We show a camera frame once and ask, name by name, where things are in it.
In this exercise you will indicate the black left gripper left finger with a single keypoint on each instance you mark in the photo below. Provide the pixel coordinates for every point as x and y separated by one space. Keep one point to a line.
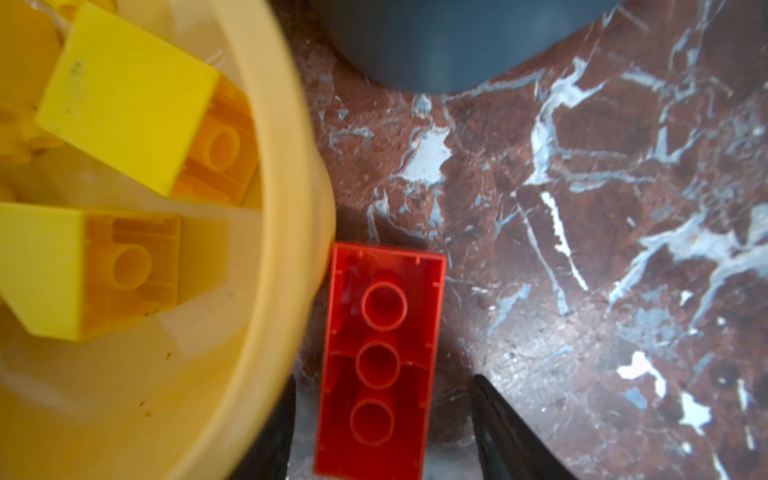
268 456

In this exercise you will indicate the teal plastic container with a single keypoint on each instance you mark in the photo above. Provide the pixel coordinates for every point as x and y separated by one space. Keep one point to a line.
445 46

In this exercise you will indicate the red lego brick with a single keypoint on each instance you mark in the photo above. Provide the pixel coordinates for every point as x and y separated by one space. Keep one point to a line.
381 341

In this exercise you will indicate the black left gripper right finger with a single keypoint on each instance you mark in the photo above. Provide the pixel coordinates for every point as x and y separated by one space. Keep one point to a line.
507 447

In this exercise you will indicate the yellow lego brick cluster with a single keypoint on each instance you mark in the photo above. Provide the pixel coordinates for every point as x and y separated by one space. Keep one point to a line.
150 111
72 274

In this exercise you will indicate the yellow plastic container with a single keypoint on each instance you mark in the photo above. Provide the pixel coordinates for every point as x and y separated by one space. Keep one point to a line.
183 393

